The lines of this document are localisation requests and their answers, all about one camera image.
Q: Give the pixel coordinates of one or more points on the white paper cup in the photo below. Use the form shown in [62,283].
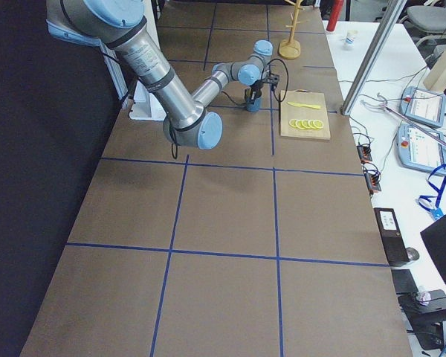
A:
[349,41]

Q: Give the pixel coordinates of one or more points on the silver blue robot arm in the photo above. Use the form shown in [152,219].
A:
[122,27]

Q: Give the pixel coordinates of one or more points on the grey office chair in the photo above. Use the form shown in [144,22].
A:
[429,19]

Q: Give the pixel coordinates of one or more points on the black box with label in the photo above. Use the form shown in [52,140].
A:
[391,237]

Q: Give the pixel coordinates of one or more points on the teach pendant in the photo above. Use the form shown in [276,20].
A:
[417,150]
[423,106]

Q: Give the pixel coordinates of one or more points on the lower teach pendant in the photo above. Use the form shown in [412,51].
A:
[417,150]

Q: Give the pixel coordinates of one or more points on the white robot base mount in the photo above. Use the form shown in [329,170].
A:
[145,105]

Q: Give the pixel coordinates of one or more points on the upper teach pendant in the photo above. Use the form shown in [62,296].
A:
[423,106]

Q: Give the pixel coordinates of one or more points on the aluminium frame post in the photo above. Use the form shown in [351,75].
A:
[382,33]

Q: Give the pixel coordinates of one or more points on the orange black power strip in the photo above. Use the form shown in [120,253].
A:
[364,152]

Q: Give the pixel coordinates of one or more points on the bamboo cutting board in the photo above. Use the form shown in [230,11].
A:
[286,113]

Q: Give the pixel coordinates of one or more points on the red fire extinguisher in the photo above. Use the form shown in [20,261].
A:
[337,6]

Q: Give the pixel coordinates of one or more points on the wooden cup storage rack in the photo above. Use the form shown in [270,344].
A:
[289,48]

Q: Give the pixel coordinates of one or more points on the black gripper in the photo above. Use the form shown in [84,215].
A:
[256,88]

